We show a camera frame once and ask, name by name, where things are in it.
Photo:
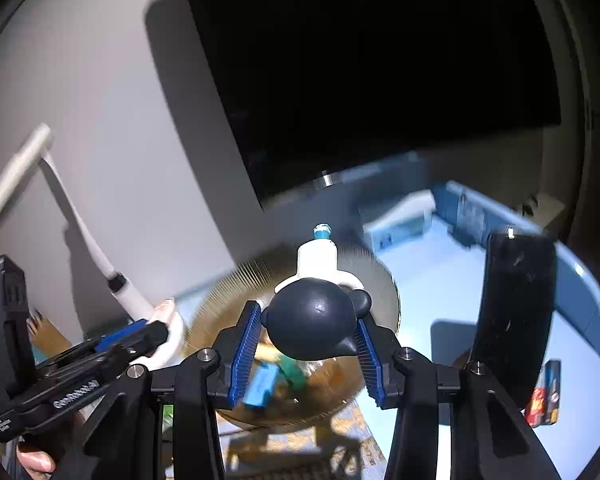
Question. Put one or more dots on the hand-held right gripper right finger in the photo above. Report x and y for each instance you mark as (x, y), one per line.
(372, 360)

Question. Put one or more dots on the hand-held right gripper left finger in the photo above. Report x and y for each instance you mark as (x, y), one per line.
(245, 355)

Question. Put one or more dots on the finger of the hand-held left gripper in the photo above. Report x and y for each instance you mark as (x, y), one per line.
(150, 340)
(122, 334)

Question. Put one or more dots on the amber ribbed glass bowl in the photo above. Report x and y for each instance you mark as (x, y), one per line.
(215, 310)

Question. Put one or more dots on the dark blue and white toy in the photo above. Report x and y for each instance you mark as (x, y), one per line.
(310, 315)

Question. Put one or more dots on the person's left hand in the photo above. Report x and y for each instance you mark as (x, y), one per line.
(35, 461)

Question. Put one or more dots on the small blue box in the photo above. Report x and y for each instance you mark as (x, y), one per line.
(262, 385)

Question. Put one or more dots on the blue desk organizer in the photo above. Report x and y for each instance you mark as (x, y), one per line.
(395, 225)

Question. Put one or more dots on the white desk lamp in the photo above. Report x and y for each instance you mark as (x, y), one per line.
(17, 170)

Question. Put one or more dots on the black curved stand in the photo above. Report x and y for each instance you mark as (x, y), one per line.
(520, 300)

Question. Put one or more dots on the black monitor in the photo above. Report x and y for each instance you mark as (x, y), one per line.
(355, 60)

